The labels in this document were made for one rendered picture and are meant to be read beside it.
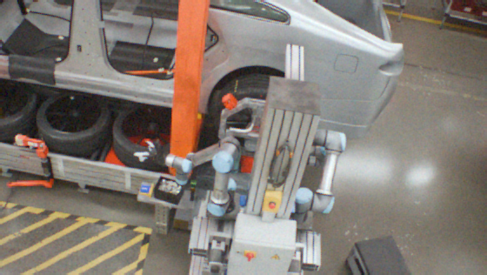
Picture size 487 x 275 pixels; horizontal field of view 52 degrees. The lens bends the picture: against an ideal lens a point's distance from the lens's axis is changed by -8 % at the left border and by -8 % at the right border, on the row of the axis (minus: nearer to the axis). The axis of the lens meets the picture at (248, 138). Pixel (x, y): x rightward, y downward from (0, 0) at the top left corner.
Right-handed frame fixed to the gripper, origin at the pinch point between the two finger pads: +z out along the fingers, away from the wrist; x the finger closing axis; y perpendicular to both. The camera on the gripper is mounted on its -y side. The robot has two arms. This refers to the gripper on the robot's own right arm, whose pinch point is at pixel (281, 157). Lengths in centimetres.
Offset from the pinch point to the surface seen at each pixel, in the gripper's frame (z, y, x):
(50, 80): 197, 0, -43
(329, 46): -19, 75, -44
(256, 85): 27, 34, -36
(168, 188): 79, -25, 26
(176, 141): 77, 8, 9
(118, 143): 130, -34, -18
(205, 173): 55, -42, -10
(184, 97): 73, 50, 8
